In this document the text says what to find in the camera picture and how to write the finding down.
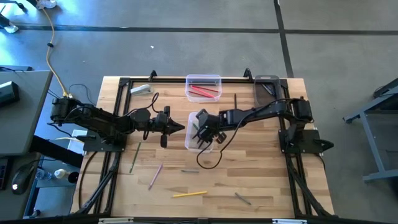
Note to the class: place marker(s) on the clear plastic bottle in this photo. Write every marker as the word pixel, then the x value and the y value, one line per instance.
pixel 43 175

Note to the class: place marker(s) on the bright red pencil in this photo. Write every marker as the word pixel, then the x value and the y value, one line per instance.
pixel 202 91

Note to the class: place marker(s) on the grey stapler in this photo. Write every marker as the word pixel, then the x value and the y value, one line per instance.
pixel 141 90

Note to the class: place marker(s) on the bluish purple crayon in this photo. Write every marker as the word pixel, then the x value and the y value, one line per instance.
pixel 265 87

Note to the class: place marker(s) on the black pen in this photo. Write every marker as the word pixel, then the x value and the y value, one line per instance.
pixel 235 101

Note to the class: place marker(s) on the olive green pencil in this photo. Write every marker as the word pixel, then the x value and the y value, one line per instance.
pixel 135 157

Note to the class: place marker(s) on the black desktop device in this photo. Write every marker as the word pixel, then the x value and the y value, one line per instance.
pixel 7 93

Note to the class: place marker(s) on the black keyboard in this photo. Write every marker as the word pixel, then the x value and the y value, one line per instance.
pixel 3 172

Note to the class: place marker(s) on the silver metal bracket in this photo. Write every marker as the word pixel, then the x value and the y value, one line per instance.
pixel 289 221
pixel 115 220

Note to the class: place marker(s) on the yellow pencil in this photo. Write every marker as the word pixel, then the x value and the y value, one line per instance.
pixel 189 194

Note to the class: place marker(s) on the black computer mouse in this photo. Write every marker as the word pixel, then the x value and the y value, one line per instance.
pixel 23 179

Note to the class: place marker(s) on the dark grey printed crayon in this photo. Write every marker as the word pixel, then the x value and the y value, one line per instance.
pixel 190 171

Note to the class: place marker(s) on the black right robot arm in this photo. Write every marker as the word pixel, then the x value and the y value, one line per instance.
pixel 270 109

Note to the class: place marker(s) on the dark red pencil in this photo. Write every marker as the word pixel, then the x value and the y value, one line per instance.
pixel 196 93
pixel 209 89

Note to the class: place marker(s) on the clear wide plastic bin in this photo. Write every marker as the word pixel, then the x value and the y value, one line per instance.
pixel 203 99

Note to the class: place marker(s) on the pink mechanical pencil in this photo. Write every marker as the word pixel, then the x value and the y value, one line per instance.
pixel 155 177

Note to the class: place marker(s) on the smoky grey plastic bin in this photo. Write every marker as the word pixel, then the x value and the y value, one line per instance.
pixel 267 101

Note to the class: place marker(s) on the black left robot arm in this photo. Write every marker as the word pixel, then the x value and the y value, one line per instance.
pixel 93 116

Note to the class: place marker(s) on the grey desk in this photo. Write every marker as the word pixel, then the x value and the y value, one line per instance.
pixel 18 124

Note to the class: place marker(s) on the grey metal table leg frame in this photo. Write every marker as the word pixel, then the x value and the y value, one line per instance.
pixel 371 143

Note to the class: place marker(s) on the small white bottle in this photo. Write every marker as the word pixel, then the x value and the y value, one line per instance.
pixel 60 173

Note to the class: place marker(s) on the clear narrow plastic bin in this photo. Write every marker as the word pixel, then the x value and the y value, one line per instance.
pixel 189 137

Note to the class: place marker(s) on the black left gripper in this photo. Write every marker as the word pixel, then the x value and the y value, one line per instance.
pixel 158 123

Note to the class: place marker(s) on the black round cap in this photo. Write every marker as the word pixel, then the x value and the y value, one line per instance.
pixel 73 177

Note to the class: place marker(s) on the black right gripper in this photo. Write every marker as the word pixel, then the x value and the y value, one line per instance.
pixel 208 124

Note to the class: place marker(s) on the green pen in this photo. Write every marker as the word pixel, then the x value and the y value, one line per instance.
pixel 196 126

